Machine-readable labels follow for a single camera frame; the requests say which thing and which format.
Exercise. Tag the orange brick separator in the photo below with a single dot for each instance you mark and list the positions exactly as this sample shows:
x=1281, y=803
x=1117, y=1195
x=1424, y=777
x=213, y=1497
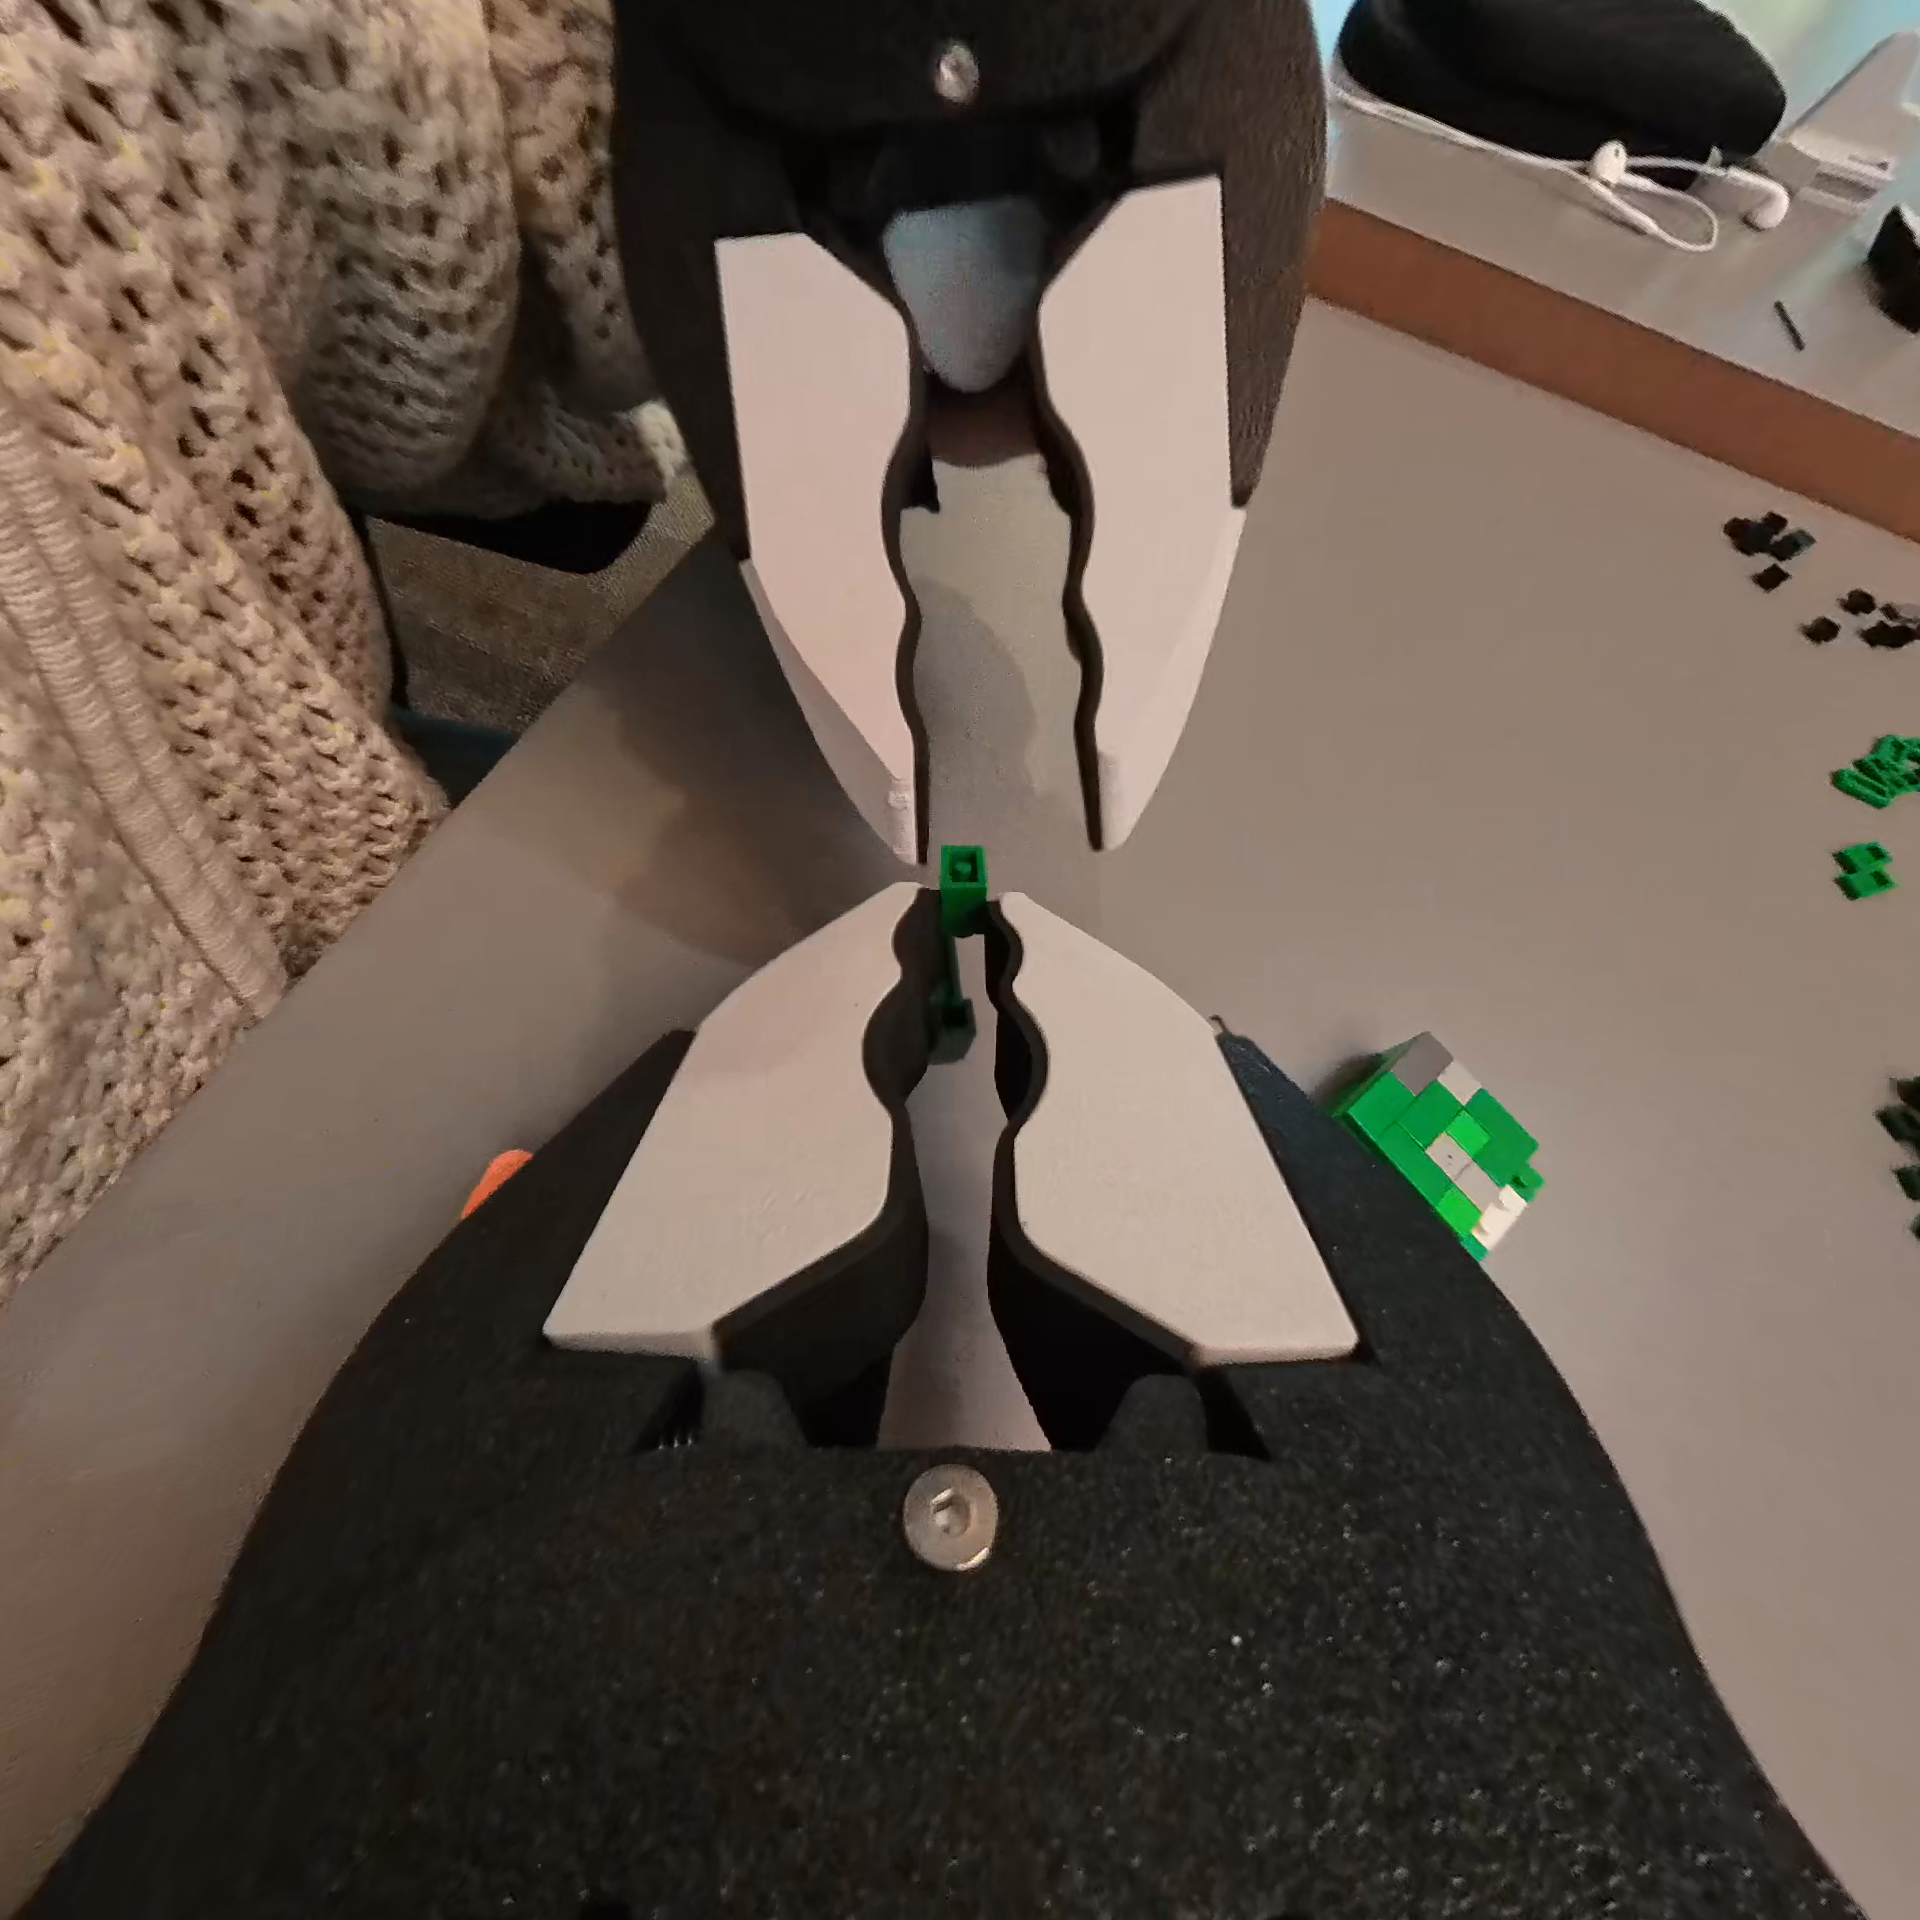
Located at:
x=504, y=1183

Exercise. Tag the green white tiled lego block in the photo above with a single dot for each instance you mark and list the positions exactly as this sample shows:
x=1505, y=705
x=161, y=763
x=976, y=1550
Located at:
x=1435, y=1132

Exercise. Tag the cream knit sweater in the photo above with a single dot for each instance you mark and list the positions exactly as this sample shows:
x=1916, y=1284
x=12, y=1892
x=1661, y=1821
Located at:
x=181, y=599

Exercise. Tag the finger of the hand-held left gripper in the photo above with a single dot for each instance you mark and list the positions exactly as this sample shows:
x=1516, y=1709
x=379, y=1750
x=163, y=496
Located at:
x=819, y=481
x=1156, y=451

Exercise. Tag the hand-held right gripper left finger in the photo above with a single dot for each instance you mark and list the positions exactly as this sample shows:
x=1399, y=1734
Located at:
x=734, y=1156

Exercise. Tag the black oval pad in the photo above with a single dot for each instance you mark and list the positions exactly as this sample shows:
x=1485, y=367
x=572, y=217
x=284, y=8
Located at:
x=1560, y=77

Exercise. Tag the scattered black lego pieces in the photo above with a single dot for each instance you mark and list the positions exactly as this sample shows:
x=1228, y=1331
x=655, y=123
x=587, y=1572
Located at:
x=1771, y=541

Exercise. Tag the person's left forearm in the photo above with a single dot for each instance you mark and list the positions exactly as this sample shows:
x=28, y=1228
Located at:
x=511, y=255

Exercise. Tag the dark green lego assembly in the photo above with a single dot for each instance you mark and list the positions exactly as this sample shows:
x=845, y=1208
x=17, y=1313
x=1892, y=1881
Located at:
x=960, y=878

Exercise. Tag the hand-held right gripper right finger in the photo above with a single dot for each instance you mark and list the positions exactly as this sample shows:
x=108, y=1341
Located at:
x=1171, y=1172

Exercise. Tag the grey wood-edged table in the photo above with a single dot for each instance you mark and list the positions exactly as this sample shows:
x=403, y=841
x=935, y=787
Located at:
x=1440, y=195

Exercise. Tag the pile of bright green pieces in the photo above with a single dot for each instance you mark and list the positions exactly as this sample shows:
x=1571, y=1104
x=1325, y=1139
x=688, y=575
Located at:
x=1876, y=773

